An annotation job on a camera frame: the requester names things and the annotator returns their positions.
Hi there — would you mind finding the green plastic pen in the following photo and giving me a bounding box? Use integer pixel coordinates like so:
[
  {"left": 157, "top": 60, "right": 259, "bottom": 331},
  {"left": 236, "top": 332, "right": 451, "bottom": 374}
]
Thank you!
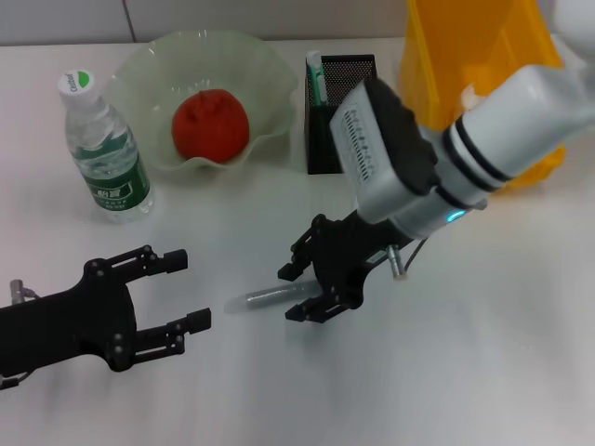
[{"left": 306, "top": 49, "right": 330, "bottom": 109}]

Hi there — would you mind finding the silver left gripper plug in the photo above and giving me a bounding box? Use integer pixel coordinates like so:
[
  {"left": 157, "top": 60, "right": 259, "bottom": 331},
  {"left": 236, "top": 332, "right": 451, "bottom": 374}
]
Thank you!
[{"left": 9, "top": 278, "right": 42, "bottom": 304}]

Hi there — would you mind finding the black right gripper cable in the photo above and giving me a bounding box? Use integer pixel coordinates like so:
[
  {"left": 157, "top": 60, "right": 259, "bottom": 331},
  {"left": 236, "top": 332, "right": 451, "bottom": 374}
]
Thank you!
[{"left": 403, "top": 235, "right": 430, "bottom": 271}]

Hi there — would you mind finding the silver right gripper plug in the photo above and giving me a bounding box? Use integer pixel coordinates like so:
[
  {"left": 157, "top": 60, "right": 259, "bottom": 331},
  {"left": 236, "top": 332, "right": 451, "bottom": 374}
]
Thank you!
[{"left": 385, "top": 244, "right": 410, "bottom": 283}]

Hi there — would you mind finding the yellow plastic storage bin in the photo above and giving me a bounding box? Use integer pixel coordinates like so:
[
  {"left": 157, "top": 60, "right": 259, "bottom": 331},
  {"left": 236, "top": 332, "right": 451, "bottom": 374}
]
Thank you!
[{"left": 400, "top": 0, "right": 568, "bottom": 199}]

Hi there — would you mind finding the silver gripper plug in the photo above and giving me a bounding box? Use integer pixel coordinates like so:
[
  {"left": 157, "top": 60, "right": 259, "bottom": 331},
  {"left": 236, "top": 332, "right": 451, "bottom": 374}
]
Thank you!
[
  {"left": 9, "top": 278, "right": 42, "bottom": 304},
  {"left": 385, "top": 244, "right": 410, "bottom": 283}
]

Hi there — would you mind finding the frosted glass fruit plate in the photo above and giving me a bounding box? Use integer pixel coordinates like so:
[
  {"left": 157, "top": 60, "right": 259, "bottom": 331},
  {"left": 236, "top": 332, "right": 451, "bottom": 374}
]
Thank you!
[{"left": 104, "top": 28, "right": 299, "bottom": 176}]

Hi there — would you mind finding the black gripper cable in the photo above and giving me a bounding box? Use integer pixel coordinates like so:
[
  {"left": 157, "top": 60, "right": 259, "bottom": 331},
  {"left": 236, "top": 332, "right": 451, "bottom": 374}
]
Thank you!
[
  {"left": 403, "top": 235, "right": 430, "bottom": 271},
  {"left": 0, "top": 369, "right": 34, "bottom": 390}
]

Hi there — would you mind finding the grey glitter pen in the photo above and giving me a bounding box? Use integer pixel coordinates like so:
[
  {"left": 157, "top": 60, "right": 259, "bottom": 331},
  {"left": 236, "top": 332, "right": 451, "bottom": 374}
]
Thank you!
[{"left": 224, "top": 281, "right": 318, "bottom": 316}]

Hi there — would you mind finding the red tomato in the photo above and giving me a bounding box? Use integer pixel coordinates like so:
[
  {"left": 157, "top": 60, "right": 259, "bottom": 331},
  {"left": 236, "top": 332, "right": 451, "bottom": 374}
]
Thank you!
[{"left": 171, "top": 89, "right": 251, "bottom": 163}]

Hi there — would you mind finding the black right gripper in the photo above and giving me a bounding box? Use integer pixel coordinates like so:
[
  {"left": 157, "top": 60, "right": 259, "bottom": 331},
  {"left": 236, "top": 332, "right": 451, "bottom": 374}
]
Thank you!
[{"left": 277, "top": 210, "right": 414, "bottom": 325}]

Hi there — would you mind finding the white paper ball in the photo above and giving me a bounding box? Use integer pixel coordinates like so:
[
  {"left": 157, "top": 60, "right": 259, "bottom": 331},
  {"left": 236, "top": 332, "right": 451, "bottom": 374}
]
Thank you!
[{"left": 461, "top": 82, "right": 489, "bottom": 109}]

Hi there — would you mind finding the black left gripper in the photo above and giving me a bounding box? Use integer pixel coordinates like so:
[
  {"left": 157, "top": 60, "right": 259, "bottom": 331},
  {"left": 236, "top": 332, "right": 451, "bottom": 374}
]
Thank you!
[{"left": 0, "top": 243, "right": 214, "bottom": 378}]

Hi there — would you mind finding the black mesh pen holder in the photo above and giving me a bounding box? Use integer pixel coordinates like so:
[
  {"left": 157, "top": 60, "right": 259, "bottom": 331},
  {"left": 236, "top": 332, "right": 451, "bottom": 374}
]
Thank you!
[{"left": 305, "top": 54, "right": 377, "bottom": 176}]

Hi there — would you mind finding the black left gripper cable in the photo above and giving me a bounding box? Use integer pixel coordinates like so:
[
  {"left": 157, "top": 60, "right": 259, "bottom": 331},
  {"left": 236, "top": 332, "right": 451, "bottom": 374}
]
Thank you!
[{"left": 0, "top": 369, "right": 34, "bottom": 390}]

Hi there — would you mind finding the clear water bottle green label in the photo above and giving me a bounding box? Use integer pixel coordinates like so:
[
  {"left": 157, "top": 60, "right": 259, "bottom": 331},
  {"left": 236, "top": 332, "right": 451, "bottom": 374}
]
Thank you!
[{"left": 57, "top": 68, "right": 153, "bottom": 225}]

